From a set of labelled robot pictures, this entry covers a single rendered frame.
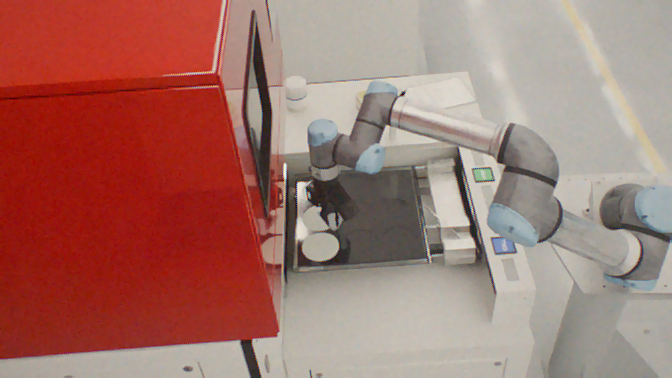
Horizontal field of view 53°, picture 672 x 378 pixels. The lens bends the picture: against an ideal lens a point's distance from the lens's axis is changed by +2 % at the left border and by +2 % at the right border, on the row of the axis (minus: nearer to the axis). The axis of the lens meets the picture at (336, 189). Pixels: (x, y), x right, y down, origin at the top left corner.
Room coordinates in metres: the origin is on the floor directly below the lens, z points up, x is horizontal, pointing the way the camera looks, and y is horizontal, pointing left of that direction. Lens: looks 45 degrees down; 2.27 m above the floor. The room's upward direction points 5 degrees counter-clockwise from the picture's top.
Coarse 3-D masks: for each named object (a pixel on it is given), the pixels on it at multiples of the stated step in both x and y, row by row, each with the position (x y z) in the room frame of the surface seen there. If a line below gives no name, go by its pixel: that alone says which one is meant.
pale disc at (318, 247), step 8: (312, 240) 1.19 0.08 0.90; (320, 240) 1.19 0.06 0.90; (328, 240) 1.18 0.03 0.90; (336, 240) 1.18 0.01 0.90; (304, 248) 1.16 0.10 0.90; (312, 248) 1.16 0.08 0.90; (320, 248) 1.16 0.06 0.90; (328, 248) 1.16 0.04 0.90; (336, 248) 1.15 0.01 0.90; (312, 256) 1.13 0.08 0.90; (320, 256) 1.13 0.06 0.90; (328, 256) 1.13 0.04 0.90
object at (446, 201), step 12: (432, 180) 1.40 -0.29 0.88; (444, 180) 1.39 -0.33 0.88; (432, 192) 1.35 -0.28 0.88; (444, 192) 1.35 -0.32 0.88; (456, 192) 1.34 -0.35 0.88; (432, 204) 1.32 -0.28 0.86; (444, 204) 1.30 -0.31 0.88; (456, 204) 1.29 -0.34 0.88; (444, 216) 1.25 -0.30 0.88; (456, 216) 1.25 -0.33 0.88; (456, 264) 1.10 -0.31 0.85
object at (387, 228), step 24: (360, 192) 1.36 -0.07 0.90; (384, 192) 1.35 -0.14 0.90; (408, 192) 1.34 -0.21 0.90; (360, 216) 1.26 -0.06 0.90; (384, 216) 1.25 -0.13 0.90; (408, 216) 1.25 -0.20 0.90; (360, 240) 1.17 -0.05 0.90; (384, 240) 1.17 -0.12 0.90; (408, 240) 1.16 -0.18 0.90; (312, 264) 1.11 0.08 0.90; (336, 264) 1.10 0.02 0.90
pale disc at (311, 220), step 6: (312, 210) 1.30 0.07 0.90; (318, 210) 1.30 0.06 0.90; (306, 216) 1.28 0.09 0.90; (312, 216) 1.28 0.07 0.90; (318, 216) 1.28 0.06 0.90; (306, 222) 1.26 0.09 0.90; (312, 222) 1.26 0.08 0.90; (318, 222) 1.25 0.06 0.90; (324, 222) 1.25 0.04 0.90; (312, 228) 1.23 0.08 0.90; (318, 228) 1.23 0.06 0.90; (324, 228) 1.23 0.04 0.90
